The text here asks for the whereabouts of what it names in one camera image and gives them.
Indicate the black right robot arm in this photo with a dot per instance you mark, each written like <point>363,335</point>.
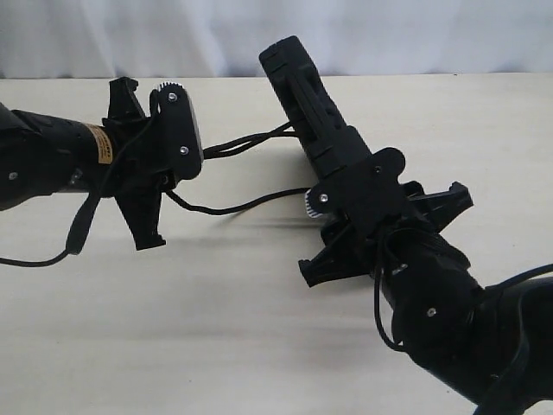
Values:
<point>491,344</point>

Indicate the black plastic carrying case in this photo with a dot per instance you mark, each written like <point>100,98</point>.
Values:
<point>329,143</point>

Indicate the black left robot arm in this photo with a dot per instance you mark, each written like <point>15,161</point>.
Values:
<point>42,155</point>

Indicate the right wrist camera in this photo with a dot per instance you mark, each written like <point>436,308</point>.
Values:
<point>342,188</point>

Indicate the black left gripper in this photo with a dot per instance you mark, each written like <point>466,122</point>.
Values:
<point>140,164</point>

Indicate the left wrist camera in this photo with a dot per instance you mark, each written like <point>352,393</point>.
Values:
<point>175,124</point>

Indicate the white backdrop curtain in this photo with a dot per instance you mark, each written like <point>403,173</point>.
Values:
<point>104,39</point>

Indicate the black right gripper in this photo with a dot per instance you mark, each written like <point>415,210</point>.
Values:
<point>351,234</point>

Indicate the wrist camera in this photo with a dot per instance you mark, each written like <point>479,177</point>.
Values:
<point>342,188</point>
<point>175,124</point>

